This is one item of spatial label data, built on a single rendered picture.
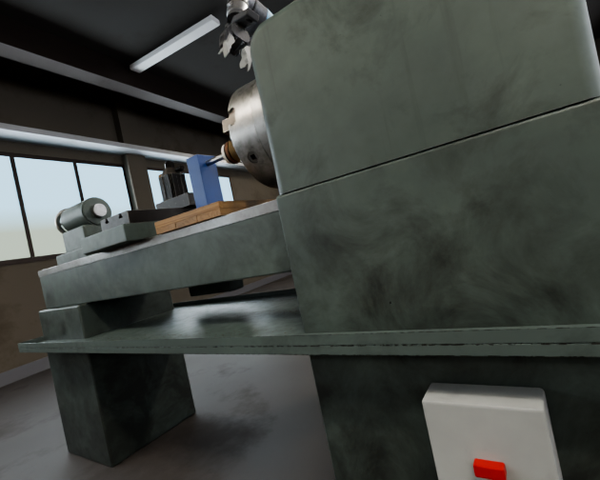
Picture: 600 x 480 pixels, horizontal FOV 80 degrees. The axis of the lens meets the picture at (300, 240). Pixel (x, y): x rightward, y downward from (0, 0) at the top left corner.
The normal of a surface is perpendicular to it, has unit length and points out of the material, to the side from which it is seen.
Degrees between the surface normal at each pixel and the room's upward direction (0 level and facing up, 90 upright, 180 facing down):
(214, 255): 90
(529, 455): 90
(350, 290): 90
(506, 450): 90
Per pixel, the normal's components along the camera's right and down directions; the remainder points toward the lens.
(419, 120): -0.54, 0.11
